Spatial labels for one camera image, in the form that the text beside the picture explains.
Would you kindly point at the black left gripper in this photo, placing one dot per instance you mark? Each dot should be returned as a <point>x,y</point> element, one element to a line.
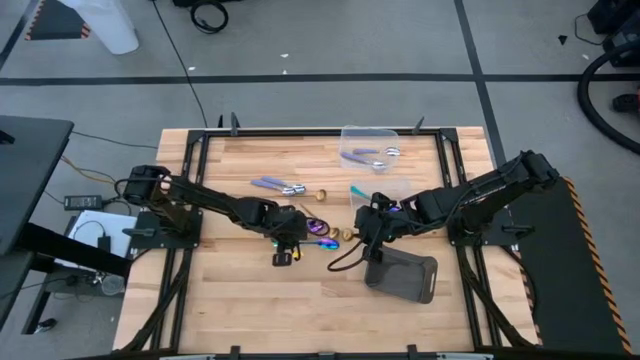
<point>289,227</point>

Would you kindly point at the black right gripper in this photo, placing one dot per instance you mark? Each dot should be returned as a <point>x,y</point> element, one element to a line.
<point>375,222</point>

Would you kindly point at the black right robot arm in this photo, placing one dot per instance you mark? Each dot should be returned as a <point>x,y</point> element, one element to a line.
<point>475,192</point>

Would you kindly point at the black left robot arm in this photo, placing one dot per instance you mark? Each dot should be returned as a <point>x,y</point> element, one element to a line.
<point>210,197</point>

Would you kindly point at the white flat box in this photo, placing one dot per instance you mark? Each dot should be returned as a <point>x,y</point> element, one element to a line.
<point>120,225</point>

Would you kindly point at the clear plastic cup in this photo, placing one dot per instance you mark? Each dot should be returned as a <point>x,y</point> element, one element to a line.
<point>113,285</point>

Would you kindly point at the small black adapter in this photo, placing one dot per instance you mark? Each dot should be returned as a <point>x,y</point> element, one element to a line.
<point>104,243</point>

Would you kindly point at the large black hazard-edged mat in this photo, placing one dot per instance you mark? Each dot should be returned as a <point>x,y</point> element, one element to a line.
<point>565,280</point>

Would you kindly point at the black power adapter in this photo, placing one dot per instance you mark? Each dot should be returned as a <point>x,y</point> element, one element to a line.
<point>82,202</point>

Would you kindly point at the black plastic scrap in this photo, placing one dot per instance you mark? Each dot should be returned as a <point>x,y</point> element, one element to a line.
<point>562,39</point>

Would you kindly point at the black desk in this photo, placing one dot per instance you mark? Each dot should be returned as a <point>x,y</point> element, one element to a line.
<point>30,170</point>

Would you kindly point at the white round pillar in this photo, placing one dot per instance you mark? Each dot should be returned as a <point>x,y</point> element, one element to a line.
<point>107,25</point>

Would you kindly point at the orange black tool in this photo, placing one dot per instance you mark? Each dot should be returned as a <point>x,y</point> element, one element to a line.
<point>627,103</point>

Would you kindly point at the small hazard striped mat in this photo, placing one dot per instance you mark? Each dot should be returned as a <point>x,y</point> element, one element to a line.
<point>55,22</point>

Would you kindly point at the black equipment case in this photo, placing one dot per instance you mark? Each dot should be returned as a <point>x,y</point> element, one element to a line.
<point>620,20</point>

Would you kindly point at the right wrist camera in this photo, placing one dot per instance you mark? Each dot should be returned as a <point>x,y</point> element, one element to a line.
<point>374,254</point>

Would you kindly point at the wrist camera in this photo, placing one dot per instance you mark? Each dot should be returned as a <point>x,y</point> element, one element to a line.
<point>282,259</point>
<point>374,254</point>

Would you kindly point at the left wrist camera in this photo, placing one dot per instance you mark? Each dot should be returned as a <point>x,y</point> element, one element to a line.
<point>282,259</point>

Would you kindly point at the black aluminium rig frame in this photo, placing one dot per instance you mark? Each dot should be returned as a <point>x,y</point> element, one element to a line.
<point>325,132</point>

